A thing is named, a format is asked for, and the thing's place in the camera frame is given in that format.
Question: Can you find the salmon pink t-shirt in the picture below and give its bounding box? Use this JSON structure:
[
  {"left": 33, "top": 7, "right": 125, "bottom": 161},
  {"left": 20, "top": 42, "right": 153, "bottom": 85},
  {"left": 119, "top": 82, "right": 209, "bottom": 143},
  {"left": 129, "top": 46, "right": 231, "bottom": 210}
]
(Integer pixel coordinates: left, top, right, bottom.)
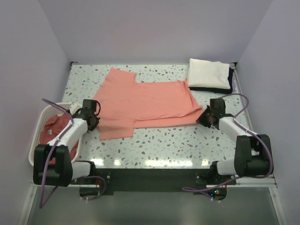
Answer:
[{"left": 94, "top": 68, "right": 204, "bottom": 140}]

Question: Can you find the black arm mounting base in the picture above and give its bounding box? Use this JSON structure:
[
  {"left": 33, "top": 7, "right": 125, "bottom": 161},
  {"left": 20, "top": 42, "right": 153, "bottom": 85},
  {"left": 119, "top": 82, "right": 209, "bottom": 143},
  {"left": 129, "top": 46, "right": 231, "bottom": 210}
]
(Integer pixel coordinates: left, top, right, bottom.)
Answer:
[{"left": 95, "top": 168, "right": 236, "bottom": 195}]

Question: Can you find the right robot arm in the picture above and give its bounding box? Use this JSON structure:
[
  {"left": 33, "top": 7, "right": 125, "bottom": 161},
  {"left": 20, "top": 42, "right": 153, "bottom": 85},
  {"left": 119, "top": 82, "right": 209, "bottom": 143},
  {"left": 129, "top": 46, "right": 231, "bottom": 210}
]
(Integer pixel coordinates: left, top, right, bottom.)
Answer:
[{"left": 197, "top": 98, "right": 273, "bottom": 184}]

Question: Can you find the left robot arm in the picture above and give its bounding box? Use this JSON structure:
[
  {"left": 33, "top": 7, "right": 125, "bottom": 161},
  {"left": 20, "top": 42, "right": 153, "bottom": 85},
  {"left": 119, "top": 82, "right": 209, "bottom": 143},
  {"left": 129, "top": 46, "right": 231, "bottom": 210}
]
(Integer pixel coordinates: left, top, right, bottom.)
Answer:
[{"left": 33, "top": 99, "right": 101, "bottom": 187}]

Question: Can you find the white plastic laundry basket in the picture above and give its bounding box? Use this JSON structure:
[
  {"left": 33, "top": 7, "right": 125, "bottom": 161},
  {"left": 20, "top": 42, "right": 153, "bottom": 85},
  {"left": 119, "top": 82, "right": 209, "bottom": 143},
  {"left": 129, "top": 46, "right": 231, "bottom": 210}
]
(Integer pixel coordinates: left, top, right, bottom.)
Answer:
[{"left": 29, "top": 102, "right": 73, "bottom": 165}]

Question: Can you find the dark pink crumpled t-shirt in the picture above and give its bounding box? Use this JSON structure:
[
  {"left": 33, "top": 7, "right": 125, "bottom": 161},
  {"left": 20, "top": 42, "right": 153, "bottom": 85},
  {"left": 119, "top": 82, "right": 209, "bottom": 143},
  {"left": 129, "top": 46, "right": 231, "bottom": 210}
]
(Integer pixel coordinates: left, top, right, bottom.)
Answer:
[{"left": 38, "top": 114, "right": 79, "bottom": 162}]

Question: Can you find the folded white t-shirt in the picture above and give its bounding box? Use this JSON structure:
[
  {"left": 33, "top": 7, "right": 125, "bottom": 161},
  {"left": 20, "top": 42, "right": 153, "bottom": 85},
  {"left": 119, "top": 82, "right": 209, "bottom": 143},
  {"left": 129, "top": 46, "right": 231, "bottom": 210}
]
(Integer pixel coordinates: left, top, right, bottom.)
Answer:
[{"left": 187, "top": 58, "right": 230, "bottom": 89}]

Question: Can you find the folded black t-shirt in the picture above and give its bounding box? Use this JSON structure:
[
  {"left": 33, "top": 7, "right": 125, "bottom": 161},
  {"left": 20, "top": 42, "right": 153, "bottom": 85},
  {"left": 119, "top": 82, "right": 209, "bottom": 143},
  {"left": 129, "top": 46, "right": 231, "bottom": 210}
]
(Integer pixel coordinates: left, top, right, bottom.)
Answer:
[{"left": 189, "top": 68, "right": 234, "bottom": 94}]

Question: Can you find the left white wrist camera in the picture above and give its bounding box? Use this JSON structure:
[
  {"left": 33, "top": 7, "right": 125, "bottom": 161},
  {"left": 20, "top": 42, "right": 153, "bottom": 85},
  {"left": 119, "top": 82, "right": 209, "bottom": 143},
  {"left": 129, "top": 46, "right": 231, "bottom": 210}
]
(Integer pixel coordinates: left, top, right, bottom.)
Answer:
[{"left": 69, "top": 102, "right": 82, "bottom": 115}]

